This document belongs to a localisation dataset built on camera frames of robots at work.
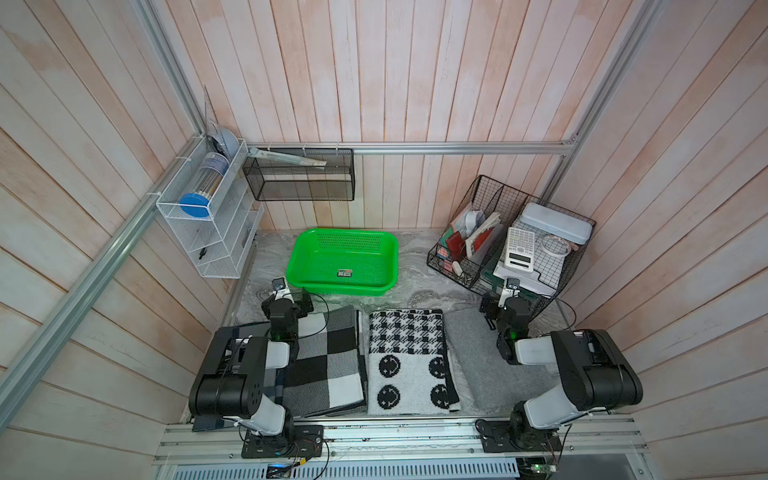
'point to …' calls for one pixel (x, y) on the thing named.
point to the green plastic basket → (344, 261)
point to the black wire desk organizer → (501, 234)
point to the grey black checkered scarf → (326, 372)
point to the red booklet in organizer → (457, 247)
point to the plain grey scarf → (487, 384)
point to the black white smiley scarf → (408, 370)
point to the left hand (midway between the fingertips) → (291, 293)
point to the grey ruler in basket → (285, 157)
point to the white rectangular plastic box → (557, 223)
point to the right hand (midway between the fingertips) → (502, 290)
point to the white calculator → (520, 249)
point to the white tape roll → (567, 245)
